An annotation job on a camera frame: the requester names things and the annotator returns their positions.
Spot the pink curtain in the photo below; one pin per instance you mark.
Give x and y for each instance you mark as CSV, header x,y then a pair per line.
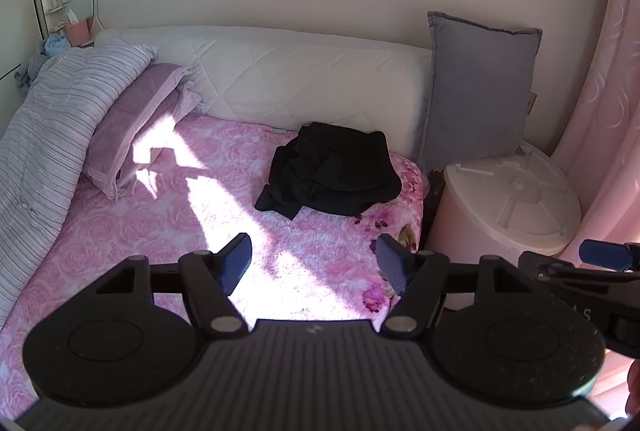
x,y
605,111

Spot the pink container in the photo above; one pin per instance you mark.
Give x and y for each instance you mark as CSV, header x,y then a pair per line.
x,y
78,31

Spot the grey striped quilt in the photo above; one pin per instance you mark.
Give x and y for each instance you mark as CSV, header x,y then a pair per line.
x,y
55,111

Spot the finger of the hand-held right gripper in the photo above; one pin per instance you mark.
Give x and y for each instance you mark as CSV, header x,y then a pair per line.
x,y
602,253
545,266

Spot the grey cushion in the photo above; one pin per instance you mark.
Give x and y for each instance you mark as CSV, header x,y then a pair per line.
x,y
477,91

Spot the wall socket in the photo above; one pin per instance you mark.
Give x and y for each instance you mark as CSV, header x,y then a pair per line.
x,y
532,102

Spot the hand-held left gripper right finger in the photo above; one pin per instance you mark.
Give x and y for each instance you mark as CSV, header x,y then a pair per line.
x,y
395,267

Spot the purple pillow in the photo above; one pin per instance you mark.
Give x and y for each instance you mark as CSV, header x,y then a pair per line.
x,y
135,121

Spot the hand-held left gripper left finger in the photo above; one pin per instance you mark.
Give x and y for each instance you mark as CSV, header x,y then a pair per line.
x,y
235,261

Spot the black pants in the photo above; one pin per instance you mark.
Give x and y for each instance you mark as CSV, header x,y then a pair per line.
x,y
335,171

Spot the pink rose bed sheet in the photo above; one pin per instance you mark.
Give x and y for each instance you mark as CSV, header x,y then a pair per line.
x,y
150,231

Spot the blue cloth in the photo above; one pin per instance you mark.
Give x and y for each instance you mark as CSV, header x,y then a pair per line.
x,y
50,48

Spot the white quilted headboard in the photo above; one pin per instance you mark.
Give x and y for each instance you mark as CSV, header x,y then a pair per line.
x,y
300,81

